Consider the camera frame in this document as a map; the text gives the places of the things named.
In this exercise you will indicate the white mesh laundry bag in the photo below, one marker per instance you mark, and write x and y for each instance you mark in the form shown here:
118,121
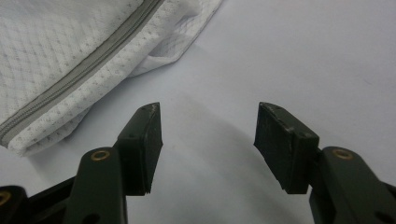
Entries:
62,56

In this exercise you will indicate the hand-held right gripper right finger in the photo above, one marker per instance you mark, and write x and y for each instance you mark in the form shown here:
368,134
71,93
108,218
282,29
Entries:
286,149

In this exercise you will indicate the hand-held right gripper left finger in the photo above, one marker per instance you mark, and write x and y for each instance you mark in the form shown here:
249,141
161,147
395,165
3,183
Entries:
140,146

